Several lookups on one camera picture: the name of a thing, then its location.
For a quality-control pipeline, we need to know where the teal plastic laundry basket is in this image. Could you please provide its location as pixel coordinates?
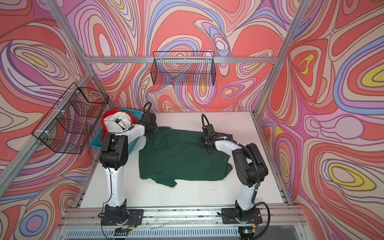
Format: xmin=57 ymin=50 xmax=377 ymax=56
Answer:
xmin=90 ymin=109 xmax=143 ymax=150

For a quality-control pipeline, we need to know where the aluminium mounting rail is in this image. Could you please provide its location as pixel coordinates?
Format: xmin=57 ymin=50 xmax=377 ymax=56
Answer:
xmin=52 ymin=205 xmax=315 ymax=240

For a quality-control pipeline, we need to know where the black wire basket back wall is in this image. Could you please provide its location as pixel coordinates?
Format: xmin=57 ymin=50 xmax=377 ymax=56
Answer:
xmin=151 ymin=51 xmax=216 ymax=86

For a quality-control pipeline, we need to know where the black wire basket wall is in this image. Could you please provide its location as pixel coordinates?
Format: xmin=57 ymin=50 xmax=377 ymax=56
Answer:
xmin=32 ymin=83 xmax=109 ymax=155
xmin=151 ymin=51 xmax=216 ymax=86

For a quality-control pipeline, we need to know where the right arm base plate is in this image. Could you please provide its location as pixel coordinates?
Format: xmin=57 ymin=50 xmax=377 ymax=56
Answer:
xmin=218 ymin=207 xmax=263 ymax=226

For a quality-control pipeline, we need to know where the green t shirt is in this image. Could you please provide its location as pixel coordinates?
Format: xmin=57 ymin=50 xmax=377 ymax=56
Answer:
xmin=139 ymin=127 xmax=233 ymax=188

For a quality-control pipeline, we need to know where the black wire basket left wall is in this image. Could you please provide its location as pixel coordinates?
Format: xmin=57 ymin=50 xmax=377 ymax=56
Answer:
xmin=32 ymin=83 xmax=109 ymax=155

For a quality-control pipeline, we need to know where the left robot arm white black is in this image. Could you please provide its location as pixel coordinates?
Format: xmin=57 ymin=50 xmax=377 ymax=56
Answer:
xmin=99 ymin=110 xmax=159 ymax=226

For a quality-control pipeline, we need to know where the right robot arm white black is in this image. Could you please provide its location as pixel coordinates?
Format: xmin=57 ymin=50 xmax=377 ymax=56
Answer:
xmin=199 ymin=114 xmax=269 ymax=225

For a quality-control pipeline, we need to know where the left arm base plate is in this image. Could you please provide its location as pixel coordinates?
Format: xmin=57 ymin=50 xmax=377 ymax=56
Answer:
xmin=101 ymin=209 xmax=144 ymax=227

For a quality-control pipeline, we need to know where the red t shirt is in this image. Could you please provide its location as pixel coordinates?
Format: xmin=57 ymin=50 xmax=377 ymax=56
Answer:
xmin=100 ymin=109 xmax=138 ymax=142

